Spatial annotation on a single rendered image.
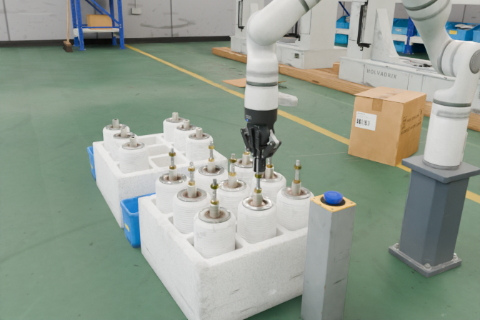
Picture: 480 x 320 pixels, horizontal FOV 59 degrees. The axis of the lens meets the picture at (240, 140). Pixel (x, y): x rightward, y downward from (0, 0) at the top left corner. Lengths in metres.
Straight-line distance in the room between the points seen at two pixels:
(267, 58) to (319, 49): 3.40
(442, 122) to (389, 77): 2.20
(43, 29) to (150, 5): 1.63
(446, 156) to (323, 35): 3.20
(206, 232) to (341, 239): 0.29
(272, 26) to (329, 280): 0.55
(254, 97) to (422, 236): 0.65
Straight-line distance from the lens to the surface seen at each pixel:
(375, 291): 1.24
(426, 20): 1.08
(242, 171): 1.24
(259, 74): 0.91
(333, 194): 0.93
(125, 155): 1.42
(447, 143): 1.23
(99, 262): 1.33
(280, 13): 0.90
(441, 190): 1.25
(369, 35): 3.72
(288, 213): 1.09
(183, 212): 1.06
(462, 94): 1.20
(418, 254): 1.35
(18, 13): 7.00
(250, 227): 1.03
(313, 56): 4.28
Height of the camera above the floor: 0.72
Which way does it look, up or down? 18 degrees down
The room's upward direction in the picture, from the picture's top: 1 degrees clockwise
